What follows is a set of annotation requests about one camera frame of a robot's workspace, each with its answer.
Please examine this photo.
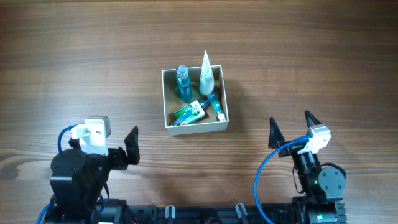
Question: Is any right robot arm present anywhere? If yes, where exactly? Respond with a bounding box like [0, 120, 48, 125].
[262, 110, 347, 224]

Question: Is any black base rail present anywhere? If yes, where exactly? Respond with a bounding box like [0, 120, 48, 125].
[36, 200, 348, 223]

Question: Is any right blue cable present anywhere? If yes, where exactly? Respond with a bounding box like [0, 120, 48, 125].
[254, 134, 313, 224]

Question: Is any white lotion tube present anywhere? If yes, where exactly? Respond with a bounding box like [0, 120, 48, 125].
[200, 51, 215, 96]

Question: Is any teal toothpaste tube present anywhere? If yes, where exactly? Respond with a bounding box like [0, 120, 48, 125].
[208, 92, 226, 121]

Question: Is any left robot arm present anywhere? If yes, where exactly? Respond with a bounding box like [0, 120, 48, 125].
[36, 125, 140, 224]

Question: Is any blue mouthwash bottle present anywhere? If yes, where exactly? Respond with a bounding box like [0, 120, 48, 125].
[175, 65, 192, 103]

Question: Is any left blue cable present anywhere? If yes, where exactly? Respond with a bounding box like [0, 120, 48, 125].
[35, 124, 105, 224]

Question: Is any blue cable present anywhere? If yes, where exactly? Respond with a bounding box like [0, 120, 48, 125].
[254, 134, 313, 224]
[35, 124, 105, 224]

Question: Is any green soap box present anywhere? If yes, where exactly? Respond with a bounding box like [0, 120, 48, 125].
[173, 100, 207, 126]

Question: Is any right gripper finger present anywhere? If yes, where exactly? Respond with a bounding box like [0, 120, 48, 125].
[305, 110, 321, 128]
[268, 116, 285, 148]

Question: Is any blue white toothbrush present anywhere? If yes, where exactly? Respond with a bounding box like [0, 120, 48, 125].
[170, 98, 211, 127]

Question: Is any white cardboard open box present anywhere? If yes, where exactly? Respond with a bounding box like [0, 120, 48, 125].
[162, 65, 229, 136]

